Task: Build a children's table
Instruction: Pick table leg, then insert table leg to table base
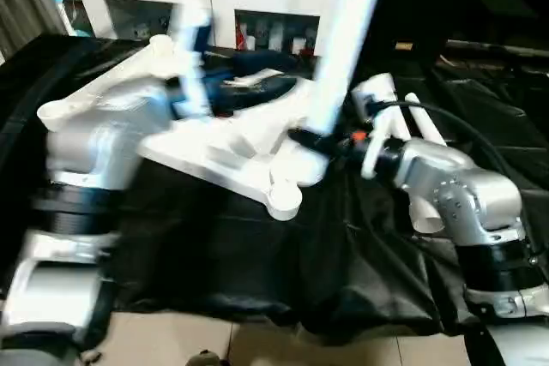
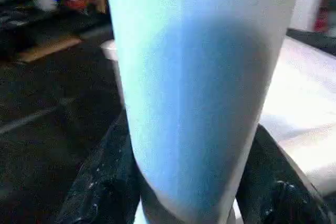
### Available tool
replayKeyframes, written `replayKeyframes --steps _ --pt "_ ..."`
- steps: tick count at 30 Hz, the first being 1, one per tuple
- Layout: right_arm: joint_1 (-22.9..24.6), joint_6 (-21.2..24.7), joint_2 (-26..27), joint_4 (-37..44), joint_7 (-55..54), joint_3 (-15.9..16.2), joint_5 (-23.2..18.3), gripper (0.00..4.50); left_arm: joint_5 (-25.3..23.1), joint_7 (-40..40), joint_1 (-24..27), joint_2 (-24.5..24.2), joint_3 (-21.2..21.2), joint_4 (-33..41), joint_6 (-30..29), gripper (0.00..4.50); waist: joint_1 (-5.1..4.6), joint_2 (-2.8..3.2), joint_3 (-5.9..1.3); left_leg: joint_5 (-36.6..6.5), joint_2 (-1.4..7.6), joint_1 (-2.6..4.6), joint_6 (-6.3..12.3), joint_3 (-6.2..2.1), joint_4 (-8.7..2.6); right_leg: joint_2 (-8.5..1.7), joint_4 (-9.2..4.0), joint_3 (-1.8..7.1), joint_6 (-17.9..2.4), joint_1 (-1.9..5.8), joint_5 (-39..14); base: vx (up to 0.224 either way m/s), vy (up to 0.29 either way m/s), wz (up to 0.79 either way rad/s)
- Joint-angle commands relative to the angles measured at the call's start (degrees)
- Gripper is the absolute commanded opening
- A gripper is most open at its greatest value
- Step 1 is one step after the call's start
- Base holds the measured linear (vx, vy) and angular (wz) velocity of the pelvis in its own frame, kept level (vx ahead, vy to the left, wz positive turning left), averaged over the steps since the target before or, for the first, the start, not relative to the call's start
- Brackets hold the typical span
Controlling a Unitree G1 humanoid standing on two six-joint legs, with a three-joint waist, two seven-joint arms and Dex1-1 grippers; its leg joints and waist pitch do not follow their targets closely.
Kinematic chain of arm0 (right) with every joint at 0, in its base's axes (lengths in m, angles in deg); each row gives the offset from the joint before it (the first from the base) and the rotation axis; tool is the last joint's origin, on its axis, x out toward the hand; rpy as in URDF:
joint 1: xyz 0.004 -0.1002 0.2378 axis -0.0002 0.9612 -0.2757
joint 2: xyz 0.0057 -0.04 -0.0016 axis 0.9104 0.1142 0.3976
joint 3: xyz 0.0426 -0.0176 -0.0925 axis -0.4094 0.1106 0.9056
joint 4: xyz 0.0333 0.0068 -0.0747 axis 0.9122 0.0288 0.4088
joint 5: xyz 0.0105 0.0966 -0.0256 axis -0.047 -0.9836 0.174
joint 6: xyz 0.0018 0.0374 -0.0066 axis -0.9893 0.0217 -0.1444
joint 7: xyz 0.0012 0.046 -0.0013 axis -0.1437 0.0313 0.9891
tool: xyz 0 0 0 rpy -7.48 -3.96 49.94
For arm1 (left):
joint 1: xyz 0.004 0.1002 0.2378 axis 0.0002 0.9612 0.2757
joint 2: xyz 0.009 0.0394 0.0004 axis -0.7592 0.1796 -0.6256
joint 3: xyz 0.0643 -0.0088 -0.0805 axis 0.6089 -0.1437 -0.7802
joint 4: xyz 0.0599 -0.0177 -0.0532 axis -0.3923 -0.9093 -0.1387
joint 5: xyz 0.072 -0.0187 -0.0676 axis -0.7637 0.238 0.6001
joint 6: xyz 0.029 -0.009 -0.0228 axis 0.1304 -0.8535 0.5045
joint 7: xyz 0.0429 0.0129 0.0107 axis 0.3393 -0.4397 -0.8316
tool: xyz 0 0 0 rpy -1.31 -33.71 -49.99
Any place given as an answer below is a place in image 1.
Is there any black metal rail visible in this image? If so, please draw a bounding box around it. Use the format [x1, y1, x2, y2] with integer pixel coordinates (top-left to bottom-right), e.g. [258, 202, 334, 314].
[442, 36, 549, 54]

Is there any white plastic table leg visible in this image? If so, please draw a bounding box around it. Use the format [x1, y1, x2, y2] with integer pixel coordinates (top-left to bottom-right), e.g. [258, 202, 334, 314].
[302, 0, 393, 154]
[377, 100, 445, 236]
[403, 92, 449, 148]

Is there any white plastic table top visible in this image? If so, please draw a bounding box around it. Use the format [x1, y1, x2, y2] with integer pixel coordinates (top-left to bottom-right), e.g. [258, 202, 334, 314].
[36, 33, 332, 222]

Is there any black plastic mat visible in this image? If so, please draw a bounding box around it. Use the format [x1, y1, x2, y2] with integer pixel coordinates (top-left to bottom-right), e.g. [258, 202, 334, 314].
[0, 33, 549, 337]

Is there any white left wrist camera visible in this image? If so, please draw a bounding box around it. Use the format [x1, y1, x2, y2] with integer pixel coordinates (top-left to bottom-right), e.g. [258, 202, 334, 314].
[170, 0, 215, 123]

